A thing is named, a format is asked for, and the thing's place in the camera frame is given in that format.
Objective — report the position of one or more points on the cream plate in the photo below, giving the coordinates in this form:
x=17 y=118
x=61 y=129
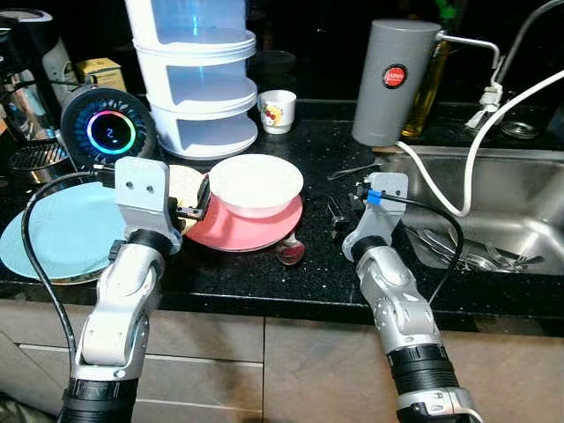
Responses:
x=183 y=185

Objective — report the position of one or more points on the pink plate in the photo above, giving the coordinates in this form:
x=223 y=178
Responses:
x=238 y=233

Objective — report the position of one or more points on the light blue plate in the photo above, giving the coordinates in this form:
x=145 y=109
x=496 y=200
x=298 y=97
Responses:
x=62 y=233

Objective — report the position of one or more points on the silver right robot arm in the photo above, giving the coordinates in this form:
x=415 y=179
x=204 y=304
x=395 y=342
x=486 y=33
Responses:
x=397 y=300

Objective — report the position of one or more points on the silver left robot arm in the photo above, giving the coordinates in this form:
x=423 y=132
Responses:
x=115 y=300

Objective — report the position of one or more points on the dark thin metal utensil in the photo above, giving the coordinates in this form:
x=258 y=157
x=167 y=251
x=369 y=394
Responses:
x=352 y=170

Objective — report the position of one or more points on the shiny metal spoon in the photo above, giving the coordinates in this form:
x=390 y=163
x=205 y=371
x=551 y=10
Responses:
x=289 y=251

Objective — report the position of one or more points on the silver fork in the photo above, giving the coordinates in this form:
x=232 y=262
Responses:
x=527 y=259
x=432 y=242

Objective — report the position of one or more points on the white stacked storage drawers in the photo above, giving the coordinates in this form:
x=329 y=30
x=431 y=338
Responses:
x=194 y=88

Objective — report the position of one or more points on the white printed cup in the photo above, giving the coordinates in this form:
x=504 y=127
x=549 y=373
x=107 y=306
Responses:
x=278 y=115

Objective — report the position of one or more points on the grey cylinder water filter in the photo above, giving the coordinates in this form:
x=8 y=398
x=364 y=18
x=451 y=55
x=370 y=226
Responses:
x=388 y=106

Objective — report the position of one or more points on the beige drawer front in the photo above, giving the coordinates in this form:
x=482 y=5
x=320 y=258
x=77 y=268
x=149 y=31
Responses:
x=203 y=339
x=203 y=383
x=220 y=416

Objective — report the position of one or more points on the silver spoon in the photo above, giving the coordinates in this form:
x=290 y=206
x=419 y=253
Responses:
x=480 y=263

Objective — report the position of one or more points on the beige cabinet door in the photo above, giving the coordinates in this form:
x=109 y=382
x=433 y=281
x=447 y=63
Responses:
x=529 y=379
x=326 y=370

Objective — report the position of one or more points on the yellow oil bottle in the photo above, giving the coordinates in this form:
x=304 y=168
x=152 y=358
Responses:
x=427 y=97

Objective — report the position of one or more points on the yellow cardboard box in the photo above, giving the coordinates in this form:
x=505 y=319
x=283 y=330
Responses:
x=101 y=72

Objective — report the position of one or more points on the metal grid drip tray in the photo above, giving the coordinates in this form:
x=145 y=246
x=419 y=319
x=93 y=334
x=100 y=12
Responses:
x=35 y=157

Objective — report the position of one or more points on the stainless steel sink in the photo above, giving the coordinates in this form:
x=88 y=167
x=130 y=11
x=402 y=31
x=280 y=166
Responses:
x=520 y=194

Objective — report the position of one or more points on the round metal drain cap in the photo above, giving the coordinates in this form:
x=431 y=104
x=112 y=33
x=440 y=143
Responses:
x=520 y=128

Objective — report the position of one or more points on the black coffee machine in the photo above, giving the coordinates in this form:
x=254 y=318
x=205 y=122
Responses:
x=26 y=53

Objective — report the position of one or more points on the grey metal faucet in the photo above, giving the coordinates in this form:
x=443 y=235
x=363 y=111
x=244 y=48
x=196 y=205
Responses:
x=520 y=44

